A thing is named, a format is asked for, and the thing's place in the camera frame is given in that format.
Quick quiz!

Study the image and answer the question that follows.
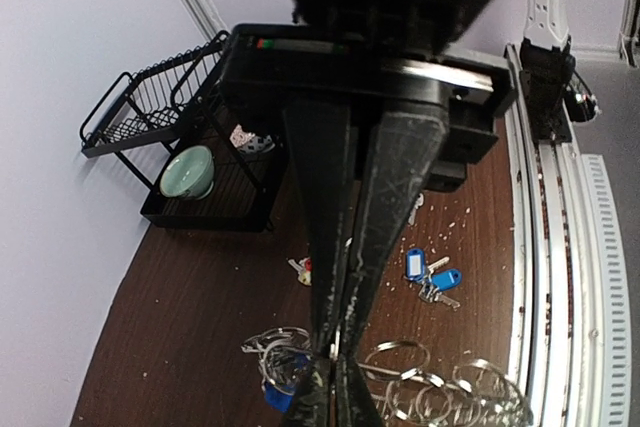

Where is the metal disc with key rings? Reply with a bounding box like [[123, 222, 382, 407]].
[[241, 327, 533, 426]]

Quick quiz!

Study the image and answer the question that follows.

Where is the black wire dish rack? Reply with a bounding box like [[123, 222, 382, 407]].
[[79, 31, 288, 232]]

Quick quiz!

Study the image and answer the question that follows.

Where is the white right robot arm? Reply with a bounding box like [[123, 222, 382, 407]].
[[221, 0, 570, 358]]

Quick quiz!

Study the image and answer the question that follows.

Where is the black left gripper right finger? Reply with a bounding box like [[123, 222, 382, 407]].
[[335, 355, 384, 427]]

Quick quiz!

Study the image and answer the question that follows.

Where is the aluminium front rail base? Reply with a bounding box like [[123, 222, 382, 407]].
[[502, 41, 634, 427]]

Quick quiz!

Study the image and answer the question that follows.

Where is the pink patterned bowl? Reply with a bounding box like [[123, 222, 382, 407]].
[[230, 125, 275, 156]]

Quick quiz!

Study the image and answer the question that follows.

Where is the blue key tag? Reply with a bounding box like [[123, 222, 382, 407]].
[[261, 353, 310, 413], [417, 256, 464, 312], [405, 248, 426, 283]]

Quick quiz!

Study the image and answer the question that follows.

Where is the red key tag bunch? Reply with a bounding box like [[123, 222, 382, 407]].
[[287, 257, 312, 287]]

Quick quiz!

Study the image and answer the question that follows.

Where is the celadon green bowl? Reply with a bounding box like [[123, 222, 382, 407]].
[[159, 145, 215, 200]]

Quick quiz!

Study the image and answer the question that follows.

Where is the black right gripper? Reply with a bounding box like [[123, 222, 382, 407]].
[[220, 24, 515, 355]]

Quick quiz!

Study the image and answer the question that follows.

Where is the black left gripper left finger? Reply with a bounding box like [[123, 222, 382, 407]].
[[280, 358, 333, 427]]

